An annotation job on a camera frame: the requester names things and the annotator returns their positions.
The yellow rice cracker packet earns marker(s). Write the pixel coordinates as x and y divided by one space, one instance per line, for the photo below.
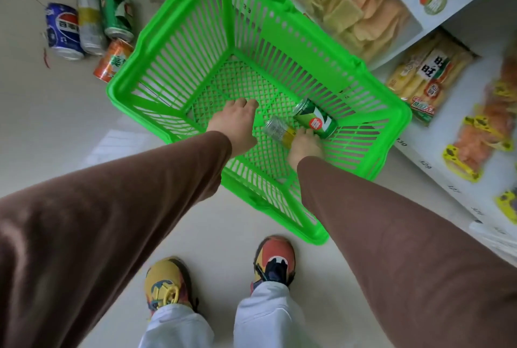
428 77

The person's right hand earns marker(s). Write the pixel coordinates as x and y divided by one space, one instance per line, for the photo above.
307 145

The red right shoe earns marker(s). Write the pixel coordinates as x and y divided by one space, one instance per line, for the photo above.
274 257

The dark snack packet yellow label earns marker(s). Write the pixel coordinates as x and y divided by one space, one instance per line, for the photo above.
508 204

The person's left hand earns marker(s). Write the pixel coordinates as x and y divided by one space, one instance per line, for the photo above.
236 125

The person's right forearm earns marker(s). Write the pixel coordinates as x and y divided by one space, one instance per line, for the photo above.
412 263

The person's right leg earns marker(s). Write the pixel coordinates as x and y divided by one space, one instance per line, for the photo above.
270 319

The yellow left shoe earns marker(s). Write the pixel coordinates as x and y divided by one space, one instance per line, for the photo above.
167 283

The large fish crisp bag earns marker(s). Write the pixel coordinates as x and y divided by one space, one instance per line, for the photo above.
355 4

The small red scrap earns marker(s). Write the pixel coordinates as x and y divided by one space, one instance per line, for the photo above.
46 59

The person's left leg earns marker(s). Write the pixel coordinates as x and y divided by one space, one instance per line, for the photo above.
177 329

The person's left forearm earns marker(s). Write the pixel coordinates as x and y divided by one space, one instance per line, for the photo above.
101 238

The silver yellow can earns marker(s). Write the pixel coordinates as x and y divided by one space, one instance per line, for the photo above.
278 131
91 20

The Pepsi can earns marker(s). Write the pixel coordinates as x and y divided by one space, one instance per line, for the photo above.
64 32

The green plastic basket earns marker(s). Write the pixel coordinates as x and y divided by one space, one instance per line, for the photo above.
129 89

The orange can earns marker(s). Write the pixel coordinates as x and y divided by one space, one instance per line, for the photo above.
111 61

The person's leg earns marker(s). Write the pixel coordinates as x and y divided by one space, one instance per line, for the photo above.
270 319
177 329

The orange snack packet yellow label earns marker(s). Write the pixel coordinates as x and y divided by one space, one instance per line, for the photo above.
480 133

